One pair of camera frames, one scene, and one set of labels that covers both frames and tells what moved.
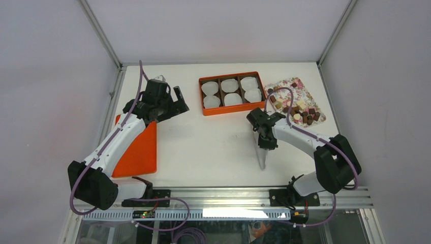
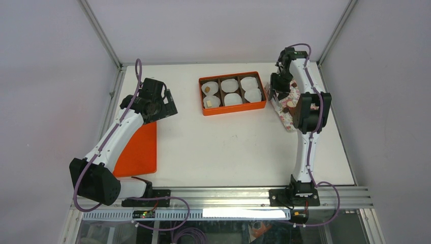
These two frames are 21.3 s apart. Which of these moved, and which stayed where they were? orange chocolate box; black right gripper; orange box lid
Moved: black right gripper
Stayed: orange box lid; orange chocolate box
